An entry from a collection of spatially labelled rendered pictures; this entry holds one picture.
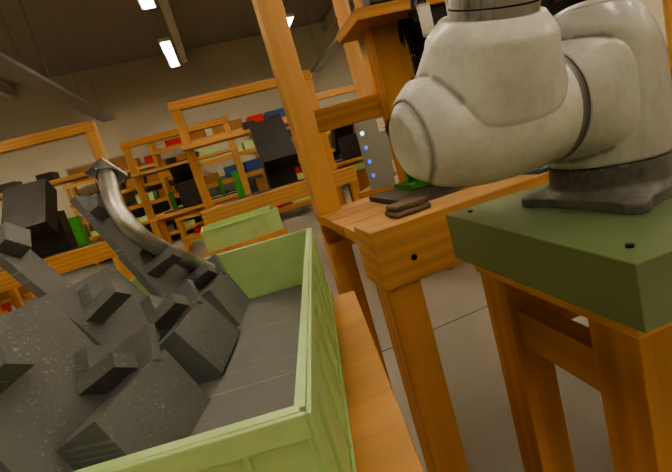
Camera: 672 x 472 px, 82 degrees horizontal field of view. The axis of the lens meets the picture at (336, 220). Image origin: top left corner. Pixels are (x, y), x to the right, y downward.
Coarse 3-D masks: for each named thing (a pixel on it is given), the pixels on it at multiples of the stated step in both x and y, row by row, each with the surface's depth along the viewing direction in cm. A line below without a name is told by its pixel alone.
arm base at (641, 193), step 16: (656, 160) 51; (560, 176) 58; (576, 176) 55; (592, 176) 53; (608, 176) 52; (624, 176) 52; (640, 176) 51; (656, 176) 51; (544, 192) 61; (560, 192) 58; (576, 192) 56; (592, 192) 54; (608, 192) 52; (624, 192) 51; (640, 192) 50; (656, 192) 50; (560, 208) 58; (576, 208) 56; (592, 208) 54; (608, 208) 52; (624, 208) 49; (640, 208) 48
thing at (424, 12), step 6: (420, 6) 86; (426, 6) 86; (420, 12) 86; (426, 12) 86; (420, 18) 86; (426, 18) 87; (432, 18) 87; (420, 24) 87; (426, 24) 87; (432, 24) 87; (426, 30) 87; (426, 36) 87
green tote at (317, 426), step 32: (224, 256) 83; (256, 256) 83; (288, 256) 84; (256, 288) 84; (320, 288) 63; (320, 320) 46; (320, 352) 37; (320, 384) 33; (288, 416) 24; (320, 416) 28; (160, 448) 24; (192, 448) 23; (224, 448) 23; (256, 448) 24; (288, 448) 24; (320, 448) 25; (352, 448) 39
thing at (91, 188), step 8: (112, 160) 976; (120, 160) 981; (72, 168) 954; (80, 168) 958; (120, 168) 982; (128, 176) 989; (88, 184) 966; (96, 184) 971; (80, 192) 963; (88, 192) 968; (96, 192) 973; (128, 192) 993
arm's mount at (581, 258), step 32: (448, 224) 71; (480, 224) 61; (512, 224) 57; (544, 224) 53; (576, 224) 50; (608, 224) 48; (640, 224) 45; (480, 256) 64; (512, 256) 55; (544, 256) 49; (576, 256) 44; (608, 256) 40; (640, 256) 38; (544, 288) 51; (576, 288) 45; (608, 288) 41; (640, 288) 37; (640, 320) 38
